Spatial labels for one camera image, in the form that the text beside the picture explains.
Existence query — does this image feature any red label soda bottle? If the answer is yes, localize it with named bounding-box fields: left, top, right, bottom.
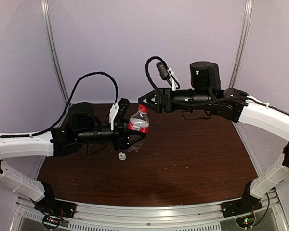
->
left=126, top=104, right=150, bottom=153

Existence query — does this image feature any round circuit board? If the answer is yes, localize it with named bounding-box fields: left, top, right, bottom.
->
left=235, top=213, right=255, bottom=230
left=42, top=214, right=63, bottom=230

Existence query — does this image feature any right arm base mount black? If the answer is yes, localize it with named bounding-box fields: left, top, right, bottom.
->
left=220, top=198, right=262, bottom=218

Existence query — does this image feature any red soda bottle cap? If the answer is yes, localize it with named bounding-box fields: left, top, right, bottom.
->
left=138, top=104, right=149, bottom=113

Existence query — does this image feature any left round circuit board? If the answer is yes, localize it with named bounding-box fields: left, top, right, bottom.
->
left=42, top=214, right=63, bottom=230

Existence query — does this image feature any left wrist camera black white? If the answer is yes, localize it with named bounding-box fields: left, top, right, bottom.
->
left=109, top=98, right=130, bottom=131

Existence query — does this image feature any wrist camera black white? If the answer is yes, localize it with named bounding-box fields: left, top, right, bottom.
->
left=109, top=98, right=130, bottom=131
left=156, top=62, right=181, bottom=91

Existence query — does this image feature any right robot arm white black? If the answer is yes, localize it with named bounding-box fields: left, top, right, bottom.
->
left=138, top=60, right=289, bottom=213

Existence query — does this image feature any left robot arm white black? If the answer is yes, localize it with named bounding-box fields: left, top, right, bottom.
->
left=0, top=99, right=149, bottom=214

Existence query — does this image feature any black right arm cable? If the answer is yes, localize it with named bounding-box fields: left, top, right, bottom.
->
left=144, top=56, right=246, bottom=106

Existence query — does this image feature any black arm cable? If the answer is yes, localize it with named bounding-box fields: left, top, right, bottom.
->
left=144, top=56, right=246, bottom=106
left=36, top=71, right=119, bottom=138

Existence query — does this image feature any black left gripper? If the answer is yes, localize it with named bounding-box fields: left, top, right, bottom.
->
left=77, top=118, right=146, bottom=151

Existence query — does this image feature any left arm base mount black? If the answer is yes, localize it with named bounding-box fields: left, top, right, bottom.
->
left=32, top=199, right=77, bottom=218

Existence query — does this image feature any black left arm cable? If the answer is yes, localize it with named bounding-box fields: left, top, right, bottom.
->
left=36, top=71, right=119, bottom=138

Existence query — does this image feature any white bottle cap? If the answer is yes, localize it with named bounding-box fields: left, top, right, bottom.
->
left=118, top=152, right=126, bottom=161

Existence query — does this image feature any aluminium frame post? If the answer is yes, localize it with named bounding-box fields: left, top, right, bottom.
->
left=229, top=0, right=253, bottom=88
left=40, top=0, right=70, bottom=106

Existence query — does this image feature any right round circuit board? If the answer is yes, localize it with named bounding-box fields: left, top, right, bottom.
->
left=235, top=213, right=255, bottom=230

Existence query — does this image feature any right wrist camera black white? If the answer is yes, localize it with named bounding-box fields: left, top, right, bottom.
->
left=156, top=62, right=181, bottom=91

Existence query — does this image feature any right aluminium frame post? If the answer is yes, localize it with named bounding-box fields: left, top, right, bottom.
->
left=229, top=0, right=253, bottom=88

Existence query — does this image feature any aluminium front rail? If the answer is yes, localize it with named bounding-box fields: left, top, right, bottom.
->
left=7, top=189, right=289, bottom=231

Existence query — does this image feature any left aluminium frame post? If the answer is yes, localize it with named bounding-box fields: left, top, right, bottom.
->
left=40, top=0, right=70, bottom=106

